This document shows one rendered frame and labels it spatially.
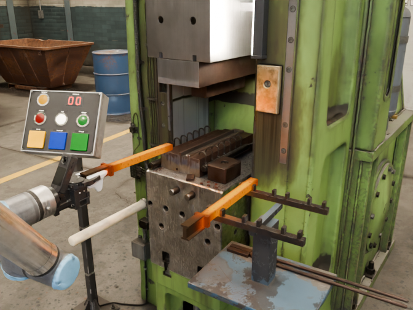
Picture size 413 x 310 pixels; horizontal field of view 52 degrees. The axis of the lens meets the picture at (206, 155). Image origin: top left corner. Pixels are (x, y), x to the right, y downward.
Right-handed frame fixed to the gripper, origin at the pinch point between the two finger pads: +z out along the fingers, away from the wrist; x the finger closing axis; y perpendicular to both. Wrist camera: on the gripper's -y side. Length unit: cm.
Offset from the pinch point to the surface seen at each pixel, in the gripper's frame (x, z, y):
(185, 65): 2, 42, -27
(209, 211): 35.6, 8.3, 7.7
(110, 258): -88, 72, 108
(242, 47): 13, 64, -32
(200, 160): 7.7, 41.9, 8.8
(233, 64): 8, 65, -25
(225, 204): 36.7, 15.5, 8.2
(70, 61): -555, 414, 57
